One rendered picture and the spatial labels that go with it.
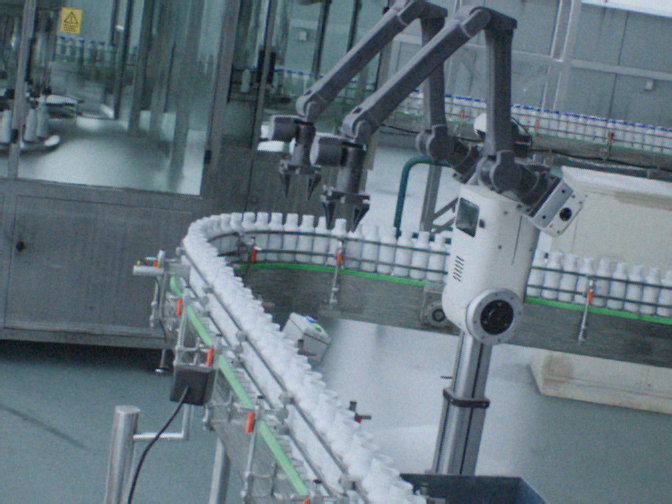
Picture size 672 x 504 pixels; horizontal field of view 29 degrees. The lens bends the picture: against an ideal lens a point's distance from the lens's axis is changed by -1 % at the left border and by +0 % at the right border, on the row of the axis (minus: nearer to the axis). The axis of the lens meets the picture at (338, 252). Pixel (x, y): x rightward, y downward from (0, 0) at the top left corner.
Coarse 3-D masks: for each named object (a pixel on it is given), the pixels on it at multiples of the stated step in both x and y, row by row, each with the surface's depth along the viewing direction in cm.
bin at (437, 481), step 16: (416, 480) 288; (432, 480) 289; (448, 480) 290; (464, 480) 291; (480, 480) 292; (496, 480) 294; (512, 480) 295; (432, 496) 290; (448, 496) 291; (464, 496) 292; (480, 496) 293; (496, 496) 295; (512, 496) 296; (528, 496) 291
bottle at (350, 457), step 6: (360, 432) 243; (366, 432) 244; (354, 438) 241; (360, 438) 240; (366, 438) 240; (354, 444) 241; (354, 450) 241; (348, 456) 241; (354, 456) 241; (348, 462) 241; (354, 462) 240
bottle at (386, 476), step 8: (384, 472) 227; (392, 472) 227; (376, 480) 226; (384, 480) 224; (392, 480) 224; (376, 488) 225; (384, 488) 224; (368, 496) 225; (376, 496) 224; (384, 496) 224
